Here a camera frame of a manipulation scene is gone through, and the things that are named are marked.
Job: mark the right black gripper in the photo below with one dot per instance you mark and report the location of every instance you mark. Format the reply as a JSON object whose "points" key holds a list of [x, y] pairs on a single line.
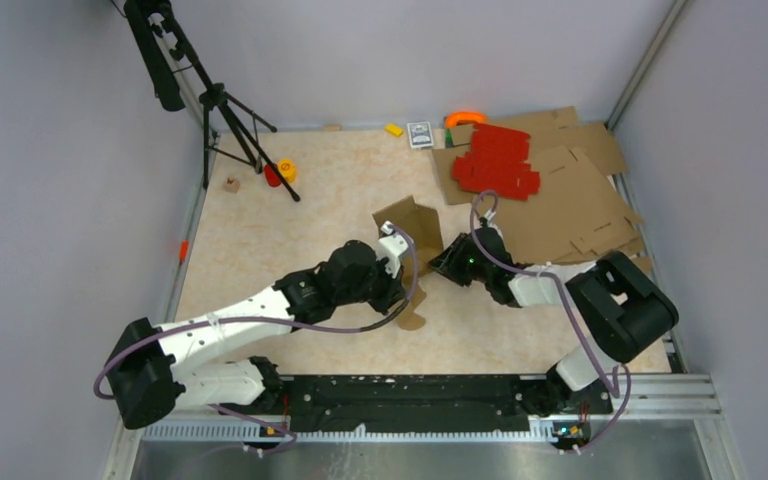
{"points": [[447, 263]]}

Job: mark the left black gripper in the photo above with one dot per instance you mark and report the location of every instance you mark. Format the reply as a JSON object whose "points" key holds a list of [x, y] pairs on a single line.
{"points": [[393, 292]]}

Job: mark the brown cardboard box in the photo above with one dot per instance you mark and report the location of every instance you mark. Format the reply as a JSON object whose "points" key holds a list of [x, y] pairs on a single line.
{"points": [[422, 224]]}

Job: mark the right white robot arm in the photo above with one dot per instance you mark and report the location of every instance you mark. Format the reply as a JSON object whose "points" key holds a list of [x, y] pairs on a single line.
{"points": [[615, 310]]}

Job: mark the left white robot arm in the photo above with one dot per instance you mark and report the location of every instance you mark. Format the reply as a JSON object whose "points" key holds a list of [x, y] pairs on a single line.
{"points": [[154, 370]]}

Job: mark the red cardboard box blank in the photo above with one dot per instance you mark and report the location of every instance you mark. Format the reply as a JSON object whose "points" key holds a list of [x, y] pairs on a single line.
{"points": [[497, 159]]}

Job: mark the yellow and red toy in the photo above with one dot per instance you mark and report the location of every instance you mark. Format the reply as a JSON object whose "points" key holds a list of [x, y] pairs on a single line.
{"points": [[287, 169]]}

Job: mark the playing card deck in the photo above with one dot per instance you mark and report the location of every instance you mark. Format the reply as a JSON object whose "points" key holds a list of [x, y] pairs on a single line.
{"points": [[420, 135]]}

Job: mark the stack of brown cardboard blanks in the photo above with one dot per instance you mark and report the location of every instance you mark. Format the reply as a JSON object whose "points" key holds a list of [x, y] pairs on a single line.
{"points": [[577, 215]]}

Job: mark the yellow block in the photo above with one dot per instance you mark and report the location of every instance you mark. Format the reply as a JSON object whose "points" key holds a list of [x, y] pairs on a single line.
{"points": [[394, 130]]}

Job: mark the small wooden block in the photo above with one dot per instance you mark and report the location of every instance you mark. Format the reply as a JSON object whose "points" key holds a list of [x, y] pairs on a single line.
{"points": [[231, 185]]}

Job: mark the small orange clip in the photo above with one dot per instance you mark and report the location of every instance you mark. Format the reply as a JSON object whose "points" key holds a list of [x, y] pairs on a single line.
{"points": [[183, 251]]}

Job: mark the black tripod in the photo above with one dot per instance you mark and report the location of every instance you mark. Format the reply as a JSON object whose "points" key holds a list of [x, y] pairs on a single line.
{"points": [[167, 51]]}

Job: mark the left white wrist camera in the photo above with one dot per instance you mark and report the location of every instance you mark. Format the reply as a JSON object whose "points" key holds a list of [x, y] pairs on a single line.
{"points": [[391, 247]]}

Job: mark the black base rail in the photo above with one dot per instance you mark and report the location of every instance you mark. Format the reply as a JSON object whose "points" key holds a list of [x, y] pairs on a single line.
{"points": [[436, 405]]}

